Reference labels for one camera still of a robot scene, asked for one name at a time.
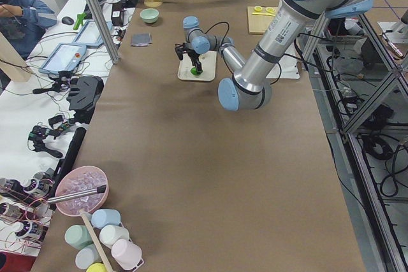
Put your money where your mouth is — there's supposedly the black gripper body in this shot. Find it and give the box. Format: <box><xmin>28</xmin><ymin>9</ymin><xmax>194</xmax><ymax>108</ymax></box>
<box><xmin>186</xmin><ymin>49</ymin><xmax>200</xmax><ymax>62</ymax></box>

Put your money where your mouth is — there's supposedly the green lime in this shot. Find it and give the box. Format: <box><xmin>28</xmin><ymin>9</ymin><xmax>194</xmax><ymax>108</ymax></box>
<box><xmin>190</xmin><ymin>66</ymin><xmax>200</xmax><ymax>76</ymax></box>

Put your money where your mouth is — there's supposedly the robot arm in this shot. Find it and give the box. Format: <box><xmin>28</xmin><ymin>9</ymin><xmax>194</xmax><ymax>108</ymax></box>
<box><xmin>175</xmin><ymin>0</ymin><xmax>374</xmax><ymax>111</ymax></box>

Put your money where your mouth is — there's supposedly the white rabbit tray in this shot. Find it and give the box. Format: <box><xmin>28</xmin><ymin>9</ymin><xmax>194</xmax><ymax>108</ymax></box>
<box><xmin>177</xmin><ymin>50</ymin><xmax>217</xmax><ymax>82</ymax></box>

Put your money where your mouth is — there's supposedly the grey folded cloth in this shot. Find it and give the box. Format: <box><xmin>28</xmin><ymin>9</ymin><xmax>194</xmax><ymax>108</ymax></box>
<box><xmin>131</xmin><ymin>33</ymin><xmax>152</xmax><ymax>47</ymax></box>

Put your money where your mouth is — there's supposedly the mint green bowl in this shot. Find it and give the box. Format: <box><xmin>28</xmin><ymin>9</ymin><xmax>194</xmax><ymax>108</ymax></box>
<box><xmin>140</xmin><ymin>8</ymin><xmax>159</xmax><ymax>24</ymax></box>

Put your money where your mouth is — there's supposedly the wooden cutting board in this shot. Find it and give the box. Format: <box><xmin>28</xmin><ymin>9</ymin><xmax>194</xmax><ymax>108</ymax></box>
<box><xmin>247</xmin><ymin>5</ymin><xmax>278</xmax><ymax>34</ymax></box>

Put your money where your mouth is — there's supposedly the blue teach pendant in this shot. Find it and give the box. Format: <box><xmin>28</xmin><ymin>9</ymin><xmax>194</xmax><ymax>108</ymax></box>
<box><xmin>72</xmin><ymin>20</ymin><xmax>103</xmax><ymax>48</ymax></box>
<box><xmin>38</xmin><ymin>43</ymin><xmax>87</xmax><ymax>75</ymax></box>

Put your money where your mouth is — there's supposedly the pink bowl with ice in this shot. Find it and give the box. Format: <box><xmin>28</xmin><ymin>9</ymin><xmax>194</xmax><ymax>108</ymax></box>
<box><xmin>55</xmin><ymin>166</ymin><xmax>109</xmax><ymax>217</ymax></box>

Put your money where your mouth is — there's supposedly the person in blue shirt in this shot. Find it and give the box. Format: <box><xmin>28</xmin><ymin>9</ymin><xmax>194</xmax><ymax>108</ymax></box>
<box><xmin>1</xmin><ymin>0</ymin><xmax>57</xmax><ymax>59</ymax></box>

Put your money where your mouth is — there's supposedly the blue plastic cup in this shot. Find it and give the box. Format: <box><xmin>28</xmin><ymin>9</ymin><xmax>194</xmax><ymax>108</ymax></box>
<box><xmin>91</xmin><ymin>209</ymin><xmax>121</xmax><ymax>229</ymax></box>

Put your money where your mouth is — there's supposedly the white plastic cup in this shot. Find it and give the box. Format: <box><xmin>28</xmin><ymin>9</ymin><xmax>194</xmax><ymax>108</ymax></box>
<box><xmin>99</xmin><ymin>225</ymin><xmax>130</xmax><ymax>248</ymax></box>

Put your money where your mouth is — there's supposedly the pink plastic cup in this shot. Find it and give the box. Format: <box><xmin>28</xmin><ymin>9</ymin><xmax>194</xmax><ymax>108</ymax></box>
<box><xmin>111</xmin><ymin>239</ymin><xmax>142</xmax><ymax>270</ymax></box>

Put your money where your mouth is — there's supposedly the green plastic cup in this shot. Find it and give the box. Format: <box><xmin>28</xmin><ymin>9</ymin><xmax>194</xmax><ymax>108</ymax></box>
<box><xmin>64</xmin><ymin>225</ymin><xmax>93</xmax><ymax>250</ymax></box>

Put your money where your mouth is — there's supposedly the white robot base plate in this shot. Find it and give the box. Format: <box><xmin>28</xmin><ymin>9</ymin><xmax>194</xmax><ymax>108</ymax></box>
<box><xmin>267</xmin><ymin>56</ymin><xmax>300</xmax><ymax>80</ymax></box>

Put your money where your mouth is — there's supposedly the aluminium frame post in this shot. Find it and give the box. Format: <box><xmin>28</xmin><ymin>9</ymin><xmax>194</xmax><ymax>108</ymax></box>
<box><xmin>85</xmin><ymin>0</ymin><xmax>119</xmax><ymax>64</ymax></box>

